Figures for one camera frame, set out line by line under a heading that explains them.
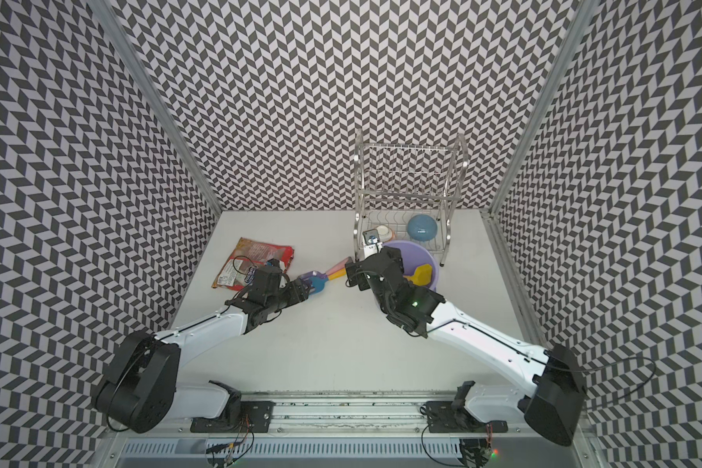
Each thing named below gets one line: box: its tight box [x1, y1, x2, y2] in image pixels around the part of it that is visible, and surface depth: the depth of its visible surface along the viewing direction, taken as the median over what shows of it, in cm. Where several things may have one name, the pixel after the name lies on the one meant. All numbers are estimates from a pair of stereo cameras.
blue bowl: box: [406, 213, 438, 242], surface depth 106 cm
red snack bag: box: [211, 236, 295, 291], surface depth 103 cm
